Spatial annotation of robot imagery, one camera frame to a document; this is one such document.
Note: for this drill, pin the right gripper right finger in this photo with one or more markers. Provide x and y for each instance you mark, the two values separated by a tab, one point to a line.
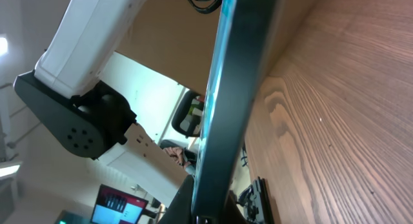
231	213

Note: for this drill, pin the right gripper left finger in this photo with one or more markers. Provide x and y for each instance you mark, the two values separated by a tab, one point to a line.
179	211

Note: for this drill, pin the blue screen Galaxy smartphone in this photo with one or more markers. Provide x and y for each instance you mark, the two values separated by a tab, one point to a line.
243	38

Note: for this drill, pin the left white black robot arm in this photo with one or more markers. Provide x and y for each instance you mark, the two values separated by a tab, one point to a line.
88	117

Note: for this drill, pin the computer monitor red window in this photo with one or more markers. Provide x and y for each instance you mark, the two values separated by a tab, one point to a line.
116	207

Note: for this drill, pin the black office chair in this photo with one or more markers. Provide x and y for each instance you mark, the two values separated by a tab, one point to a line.
187	122

